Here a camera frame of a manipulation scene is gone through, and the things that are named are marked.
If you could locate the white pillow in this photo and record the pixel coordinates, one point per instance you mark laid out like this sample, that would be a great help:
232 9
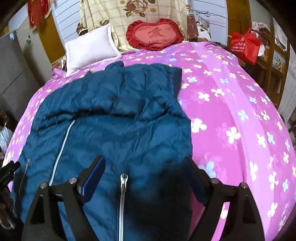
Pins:
87 48

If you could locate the grey cabinet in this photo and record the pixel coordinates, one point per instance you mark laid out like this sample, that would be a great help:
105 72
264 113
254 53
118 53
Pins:
18 69

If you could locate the red heart-shaped cushion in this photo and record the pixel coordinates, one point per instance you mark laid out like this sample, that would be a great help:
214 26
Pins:
155 34

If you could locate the wooden shelf chair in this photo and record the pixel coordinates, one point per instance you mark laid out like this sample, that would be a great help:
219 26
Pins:
275 76

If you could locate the dark blue padded jacket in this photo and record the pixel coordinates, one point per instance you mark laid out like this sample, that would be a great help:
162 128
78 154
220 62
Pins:
127 115

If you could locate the red shopping bag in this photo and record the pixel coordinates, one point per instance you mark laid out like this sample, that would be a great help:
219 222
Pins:
245 46

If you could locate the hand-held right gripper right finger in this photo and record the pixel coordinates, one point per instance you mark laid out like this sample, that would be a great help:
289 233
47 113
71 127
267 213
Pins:
196 180

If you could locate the pink floral bed sheet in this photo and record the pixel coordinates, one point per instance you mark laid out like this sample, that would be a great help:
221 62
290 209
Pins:
231 104

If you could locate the beige floral quilt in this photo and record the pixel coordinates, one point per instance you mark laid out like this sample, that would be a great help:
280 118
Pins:
104 14

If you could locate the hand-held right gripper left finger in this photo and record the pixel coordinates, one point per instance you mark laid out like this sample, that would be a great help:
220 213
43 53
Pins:
92 180

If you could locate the red hanging cloth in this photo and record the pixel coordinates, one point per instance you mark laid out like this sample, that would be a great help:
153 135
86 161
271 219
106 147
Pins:
38 11

